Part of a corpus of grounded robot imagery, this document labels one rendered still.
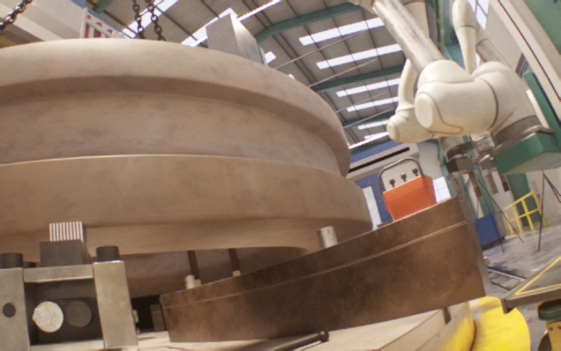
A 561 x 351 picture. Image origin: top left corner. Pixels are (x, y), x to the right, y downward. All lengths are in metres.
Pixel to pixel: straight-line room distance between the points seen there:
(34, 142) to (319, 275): 1.37
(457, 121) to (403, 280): 0.68
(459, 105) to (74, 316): 1.10
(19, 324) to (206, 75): 1.32
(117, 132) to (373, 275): 1.22
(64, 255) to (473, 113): 1.14
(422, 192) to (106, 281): 1.08
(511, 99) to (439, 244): 0.58
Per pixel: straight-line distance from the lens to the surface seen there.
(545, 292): 1.06
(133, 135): 1.60
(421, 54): 1.10
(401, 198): 1.40
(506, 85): 1.10
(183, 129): 1.68
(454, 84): 0.99
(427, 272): 1.36
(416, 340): 1.18
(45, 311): 0.93
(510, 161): 1.06
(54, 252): 1.00
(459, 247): 1.31
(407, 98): 1.30
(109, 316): 0.90
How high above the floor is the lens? 0.53
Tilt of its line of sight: 20 degrees up
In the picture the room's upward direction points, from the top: 13 degrees counter-clockwise
